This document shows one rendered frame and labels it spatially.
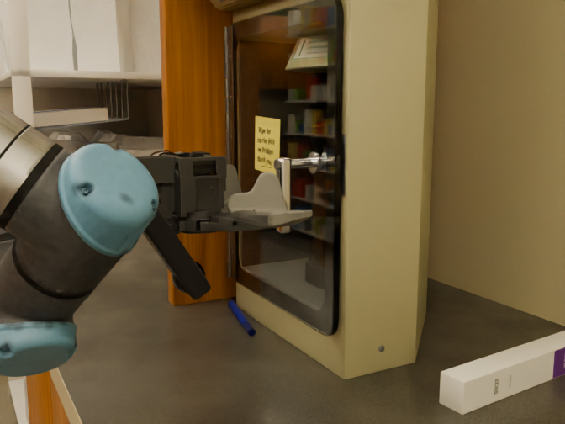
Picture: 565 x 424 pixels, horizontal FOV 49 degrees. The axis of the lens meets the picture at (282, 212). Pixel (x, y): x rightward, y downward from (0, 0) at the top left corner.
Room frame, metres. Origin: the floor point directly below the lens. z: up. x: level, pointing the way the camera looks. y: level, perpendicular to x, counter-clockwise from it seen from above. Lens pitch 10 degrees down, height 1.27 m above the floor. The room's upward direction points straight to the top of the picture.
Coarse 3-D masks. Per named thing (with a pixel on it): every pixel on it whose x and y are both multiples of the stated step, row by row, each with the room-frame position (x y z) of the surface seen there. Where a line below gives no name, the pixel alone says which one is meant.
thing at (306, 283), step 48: (336, 0) 0.72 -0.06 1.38; (240, 48) 0.94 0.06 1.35; (288, 48) 0.81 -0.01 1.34; (336, 48) 0.72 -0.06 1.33; (240, 96) 0.94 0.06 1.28; (288, 96) 0.81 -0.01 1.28; (336, 96) 0.71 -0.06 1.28; (240, 144) 0.95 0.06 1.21; (288, 144) 0.81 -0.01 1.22; (336, 144) 0.72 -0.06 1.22; (336, 192) 0.72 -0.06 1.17; (240, 240) 0.95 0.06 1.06; (288, 240) 0.81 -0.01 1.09; (336, 240) 0.72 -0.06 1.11; (288, 288) 0.81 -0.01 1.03; (336, 288) 0.72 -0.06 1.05
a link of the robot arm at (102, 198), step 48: (0, 144) 0.43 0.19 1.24; (48, 144) 0.46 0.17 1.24; (96, 144) 0.46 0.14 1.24; (0, 192) 0.43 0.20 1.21; (48, 192) 0.44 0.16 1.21; (96, 192) 0.43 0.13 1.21; (144, 192) 0.46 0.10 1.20; (48, 240) 0.44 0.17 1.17; (96, 240) 0.44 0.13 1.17; (48, 288) 0.46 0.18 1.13
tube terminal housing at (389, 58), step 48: (288, 0) 0.84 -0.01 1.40; (384, 0) 0.74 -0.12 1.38; (432, 0) 0.83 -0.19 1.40; (384, 48) 0.74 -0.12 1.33; (432, 48) 0.86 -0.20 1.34; (384, 96) 0.74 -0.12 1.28; (432, 96) 0.90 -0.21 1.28; (384, 144) 0.74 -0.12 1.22; (432, 144) 0.95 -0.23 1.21; (384, 192) 0.74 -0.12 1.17; (384, 240) 0.74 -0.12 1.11; (240, 288) 0.98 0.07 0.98; (384, 288) 0.74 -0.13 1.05; (288, 336) 0.84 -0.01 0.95; (336, 336) 0.73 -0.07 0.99; (384, 336) 0.74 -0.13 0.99
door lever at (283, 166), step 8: (312, 152) 0.75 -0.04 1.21; (280, 160) 0.73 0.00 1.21; (288, 160) 0.73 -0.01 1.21; (296, 160) 0.74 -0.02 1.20; (304, 160) 0.74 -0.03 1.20; (312, 160) 0.75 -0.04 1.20; (280, 168) 0.73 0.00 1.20; (288, 168) 0.73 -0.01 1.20; (296, 168) 0.74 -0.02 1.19; (312, 168) 0.75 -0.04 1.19; (280, 176) 0.73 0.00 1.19; (288, 176) 0.73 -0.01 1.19; (280, 184) 0.73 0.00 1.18; (288, 184) 0.73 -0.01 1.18; (288, 192) 0.73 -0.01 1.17; (288, 200) 0.73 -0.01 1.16; (288, 208) 0.73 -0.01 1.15; (280, 232) 0.73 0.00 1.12; (288, 232) 0.73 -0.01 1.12
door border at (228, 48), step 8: (232, 32) 0.97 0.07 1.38; (232, 40) 0.97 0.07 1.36; (224, 48) 0.98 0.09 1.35; (232, 48) 0.97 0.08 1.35; (224, 56) 0.98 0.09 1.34; (232, 56) 0.97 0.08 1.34; (232, 64) 0.97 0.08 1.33; (232, 72) 0.97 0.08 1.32; (224, 80) 0.98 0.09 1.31; (232, 80) 0.97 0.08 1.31; (224, 88) 0.99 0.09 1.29; (232, 88) 0.97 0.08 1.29; (224, 96) 0.99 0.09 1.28; (232, 96) 0.97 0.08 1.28; (232, 104) 0.97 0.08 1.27; (232, 112) 0.97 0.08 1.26; (232, 120) 0.97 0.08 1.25; (232, 128) 0.97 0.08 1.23; (232, 136) 0.97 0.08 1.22; (232, 144) 0.97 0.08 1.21; (232, 152) 0.97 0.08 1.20; (232, 160) 0.97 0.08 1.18; (232, 232) 0.98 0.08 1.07; (232, 240) 0.98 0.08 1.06; (232, 248) 0.98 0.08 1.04; (232, 256) 0.98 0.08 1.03; (232, 264) 0.98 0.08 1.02; (232, 272) 0.98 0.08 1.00
